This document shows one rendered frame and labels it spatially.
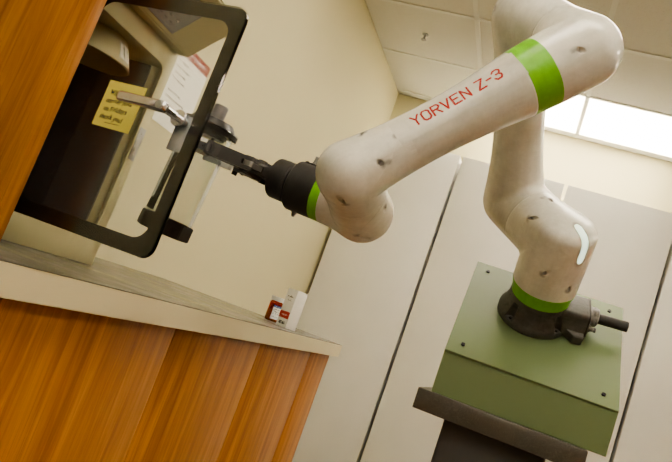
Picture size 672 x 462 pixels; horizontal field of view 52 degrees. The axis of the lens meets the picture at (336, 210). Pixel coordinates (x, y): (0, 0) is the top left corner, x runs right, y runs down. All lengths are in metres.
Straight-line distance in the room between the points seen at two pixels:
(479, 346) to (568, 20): 0.63
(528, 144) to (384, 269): 2.79
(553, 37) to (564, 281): 0.49
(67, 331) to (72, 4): 0.49
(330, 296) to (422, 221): 0.71
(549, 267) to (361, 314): 2.80
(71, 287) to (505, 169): 0.88
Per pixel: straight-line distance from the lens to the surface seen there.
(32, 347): 0.97
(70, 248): 1.41
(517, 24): 1.27
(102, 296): 0.98
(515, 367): 1.40
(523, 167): 1.44
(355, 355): 4.11
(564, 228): 1.38
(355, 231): 1.16
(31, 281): 0.86
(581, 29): 1.17
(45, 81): 1.13
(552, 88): 1.14
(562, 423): 1.40
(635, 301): 4.10
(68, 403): 1.08
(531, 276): 1.42
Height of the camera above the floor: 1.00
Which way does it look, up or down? 9 degrees up
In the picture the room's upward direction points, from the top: 20 degrees clockwise
